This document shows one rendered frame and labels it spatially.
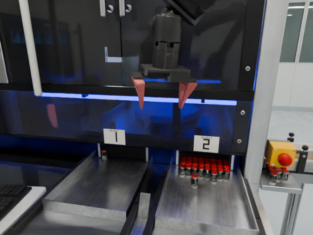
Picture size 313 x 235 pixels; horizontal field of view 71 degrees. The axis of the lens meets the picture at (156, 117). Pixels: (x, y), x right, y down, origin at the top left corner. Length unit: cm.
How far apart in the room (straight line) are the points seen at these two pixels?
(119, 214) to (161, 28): 49
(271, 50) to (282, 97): 498
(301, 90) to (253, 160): 503
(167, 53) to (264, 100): 40
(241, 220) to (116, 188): 40
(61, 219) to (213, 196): 46
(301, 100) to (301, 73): 58
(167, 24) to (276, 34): 38
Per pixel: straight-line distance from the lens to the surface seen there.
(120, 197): 76
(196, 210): 72
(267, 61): 76
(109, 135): 86
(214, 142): 80
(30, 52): 86
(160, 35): 48
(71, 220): 72
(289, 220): 120
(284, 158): 82
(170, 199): 75
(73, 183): 87
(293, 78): 571
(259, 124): 79
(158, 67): 48
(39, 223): 75
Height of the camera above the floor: 134
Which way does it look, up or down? 17 degrees down
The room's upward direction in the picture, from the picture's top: straight up
